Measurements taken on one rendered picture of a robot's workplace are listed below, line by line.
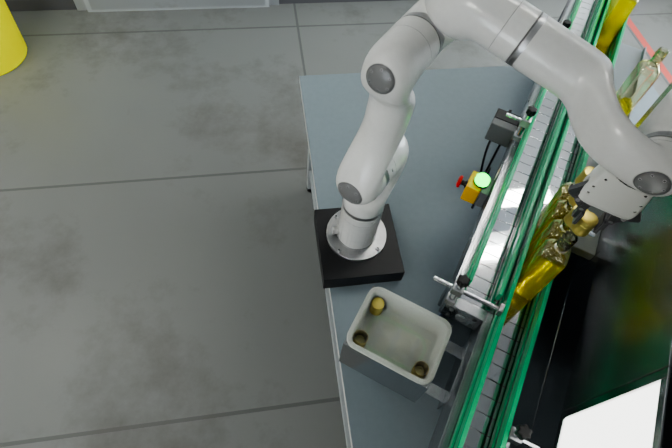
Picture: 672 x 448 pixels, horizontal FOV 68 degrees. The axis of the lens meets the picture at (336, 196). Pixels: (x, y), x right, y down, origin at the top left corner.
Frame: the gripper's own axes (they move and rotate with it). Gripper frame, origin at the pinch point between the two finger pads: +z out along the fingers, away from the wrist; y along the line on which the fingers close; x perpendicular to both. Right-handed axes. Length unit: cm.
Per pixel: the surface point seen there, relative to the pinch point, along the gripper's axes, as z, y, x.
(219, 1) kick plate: 134, 222, -161
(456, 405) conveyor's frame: 34.0, 5.1, 34.4
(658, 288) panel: -4.6, -11.9, 12.2
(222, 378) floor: 139, 78, 40
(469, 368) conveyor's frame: 34.0, 5.2, 25.5
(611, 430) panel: 3.5, -12.5, 35.4
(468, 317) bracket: 35.2, 9.3, 13.6
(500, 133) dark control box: 41, 20, -54
